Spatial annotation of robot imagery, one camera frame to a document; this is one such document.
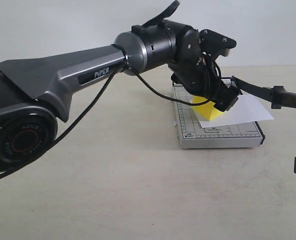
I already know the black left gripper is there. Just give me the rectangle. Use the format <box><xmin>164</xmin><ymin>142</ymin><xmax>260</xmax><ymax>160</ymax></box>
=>
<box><xmin>168</xmin><ymin>53</ymin><xmax>243</xmax><ymax>112</ymax></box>

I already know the white paper sheet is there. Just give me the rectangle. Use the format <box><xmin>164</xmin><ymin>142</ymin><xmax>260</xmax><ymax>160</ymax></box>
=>
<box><xmin>194</xmin><ymin>94</ymin><xmax>274</xmax><ymax>128</ymax></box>

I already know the yellow cube block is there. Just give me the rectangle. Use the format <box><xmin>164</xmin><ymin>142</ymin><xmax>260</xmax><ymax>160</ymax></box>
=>
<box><xmin>192</xmin><ymin>101</ymin><xmax>224</xmax><ymax>122</ymax></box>

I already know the black cutter blade lever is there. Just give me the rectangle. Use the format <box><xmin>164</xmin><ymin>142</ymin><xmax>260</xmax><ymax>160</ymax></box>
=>
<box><xmin>231</xmin><ymin>76</ymin><xmax>296</xmax><ymax>110</ymax></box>

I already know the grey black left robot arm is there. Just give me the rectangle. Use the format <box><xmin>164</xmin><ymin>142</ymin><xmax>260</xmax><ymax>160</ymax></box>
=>
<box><xmin>0</xmin><ymin>20</ymin><xmax>237</xmax><ymax>172</ymax></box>

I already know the grey paper cutter base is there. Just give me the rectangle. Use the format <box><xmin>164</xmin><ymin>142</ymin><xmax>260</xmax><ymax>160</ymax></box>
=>
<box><xmin>171</xmin><ymin>78</ymin><xmax>266</xmax><ymax>151</ymax></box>

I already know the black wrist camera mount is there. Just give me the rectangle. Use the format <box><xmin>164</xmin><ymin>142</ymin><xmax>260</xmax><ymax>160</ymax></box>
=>
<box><xmin>199</xmin><ymin>29</ymin><xmax>237</xmax><ymax>61</ymax></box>

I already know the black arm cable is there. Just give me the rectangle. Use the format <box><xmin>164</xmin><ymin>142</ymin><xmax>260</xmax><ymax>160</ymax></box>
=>
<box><xmin>0</xmin><ymin>0</ymin><xmax>224</xmax><ymax>186</ymax></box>

